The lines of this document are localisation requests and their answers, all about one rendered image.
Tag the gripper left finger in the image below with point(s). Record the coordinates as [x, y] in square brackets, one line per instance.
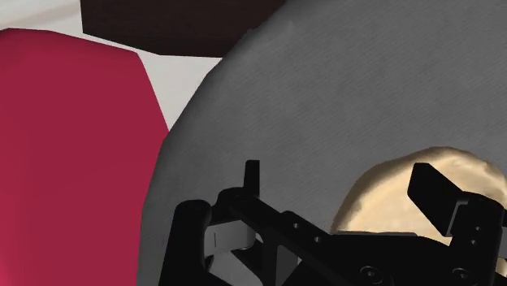
[253, 210]

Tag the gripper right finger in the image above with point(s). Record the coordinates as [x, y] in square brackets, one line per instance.
[435, 194]

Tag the beige round lumpy object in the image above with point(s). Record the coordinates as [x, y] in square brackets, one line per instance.
[380, 202]

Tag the grey round upholstered seat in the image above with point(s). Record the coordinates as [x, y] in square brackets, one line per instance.
[317, 111]

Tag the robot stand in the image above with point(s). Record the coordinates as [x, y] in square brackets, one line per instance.
[71, 158]

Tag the dark brown furniture block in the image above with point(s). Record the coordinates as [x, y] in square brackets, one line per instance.
[178, 27]

